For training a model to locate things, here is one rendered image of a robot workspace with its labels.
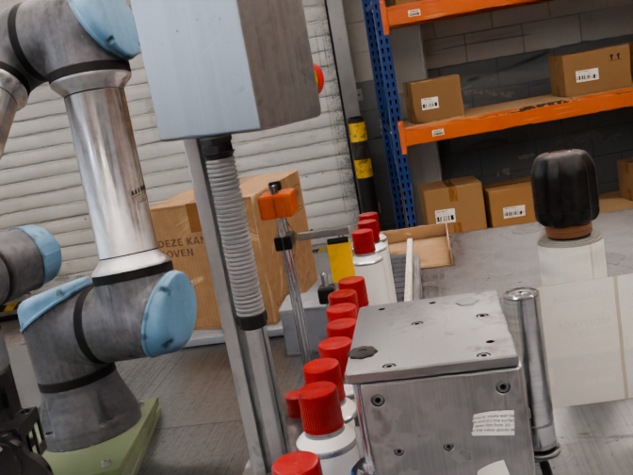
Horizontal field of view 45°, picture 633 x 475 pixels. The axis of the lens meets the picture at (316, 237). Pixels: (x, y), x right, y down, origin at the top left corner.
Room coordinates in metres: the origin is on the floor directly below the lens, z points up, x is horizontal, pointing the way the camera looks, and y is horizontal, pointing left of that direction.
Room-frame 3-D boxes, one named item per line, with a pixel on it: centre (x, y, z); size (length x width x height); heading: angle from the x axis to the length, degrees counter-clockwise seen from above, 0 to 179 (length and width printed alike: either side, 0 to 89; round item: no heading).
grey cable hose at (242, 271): (0.81, 0.09, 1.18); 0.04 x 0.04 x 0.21
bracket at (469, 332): (0.52, -0.07, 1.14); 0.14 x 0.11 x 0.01; 170
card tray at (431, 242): (1.94, -0.21, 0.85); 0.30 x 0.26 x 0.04; 170
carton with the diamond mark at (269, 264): (1.67, 0.18, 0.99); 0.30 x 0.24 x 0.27; 161
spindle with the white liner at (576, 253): (0.98, -0.33, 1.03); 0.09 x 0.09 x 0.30
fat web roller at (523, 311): (0.79, -0.20, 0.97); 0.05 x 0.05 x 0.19
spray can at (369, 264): (1.15, -0.07, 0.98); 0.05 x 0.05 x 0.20
